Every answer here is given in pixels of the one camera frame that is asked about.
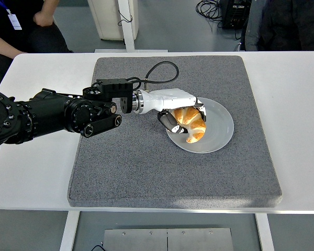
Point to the person's right forearm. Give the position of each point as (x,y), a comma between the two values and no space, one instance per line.
(5,47)

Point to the grey metal plate with screws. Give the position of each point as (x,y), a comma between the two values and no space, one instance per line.
(167,240)

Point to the white cabinet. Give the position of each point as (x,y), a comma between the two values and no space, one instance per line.
(104,18)

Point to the grey speckled mat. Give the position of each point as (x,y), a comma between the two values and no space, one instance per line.
(146,170)

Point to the person's left forearm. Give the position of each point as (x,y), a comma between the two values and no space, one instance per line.
(51,5)

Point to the black electronics box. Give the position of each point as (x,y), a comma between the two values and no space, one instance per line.
(235,14)

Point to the grey round plate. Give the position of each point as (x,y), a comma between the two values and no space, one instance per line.
(219,130)

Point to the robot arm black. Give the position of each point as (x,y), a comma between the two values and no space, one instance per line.
(49,109)

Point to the person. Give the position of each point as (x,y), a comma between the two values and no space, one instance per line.
(285,26)
(42,39)

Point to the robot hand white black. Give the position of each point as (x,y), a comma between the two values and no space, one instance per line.
(170,99)

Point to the croissant bread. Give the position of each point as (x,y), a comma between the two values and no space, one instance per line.
(196,128)

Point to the person's left hand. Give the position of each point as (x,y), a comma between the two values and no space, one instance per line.
(43,18)

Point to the white table leg with foot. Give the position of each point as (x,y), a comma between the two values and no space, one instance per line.
(127,31)

